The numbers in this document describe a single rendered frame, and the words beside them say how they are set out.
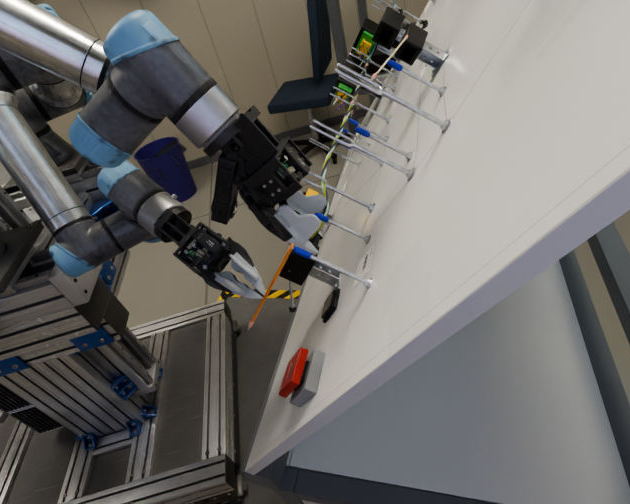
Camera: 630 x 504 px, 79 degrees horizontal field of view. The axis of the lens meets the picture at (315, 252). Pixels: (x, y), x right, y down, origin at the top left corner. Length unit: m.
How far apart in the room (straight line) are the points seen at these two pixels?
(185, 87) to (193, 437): 1.36
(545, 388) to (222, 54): 3.30
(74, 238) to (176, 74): 0.44
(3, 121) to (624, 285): 1.10
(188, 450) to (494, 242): 1.49
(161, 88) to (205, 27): 3.09
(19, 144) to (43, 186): 0.09
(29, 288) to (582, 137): 0.96
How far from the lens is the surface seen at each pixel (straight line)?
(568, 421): 0.85
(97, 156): 0.58
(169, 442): 1.70
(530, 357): 0.90
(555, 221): 0.23
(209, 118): 0.50
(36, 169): 0.88
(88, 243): 0.84
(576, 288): 1.04
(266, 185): 0.52
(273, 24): 3.60
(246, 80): 3.67
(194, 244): 0.66
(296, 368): 0.50
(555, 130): 0.29
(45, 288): 0.98
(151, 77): 0.51
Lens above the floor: 1.54
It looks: 40 degrees down
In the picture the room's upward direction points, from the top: 17 degrees counter-clockwise
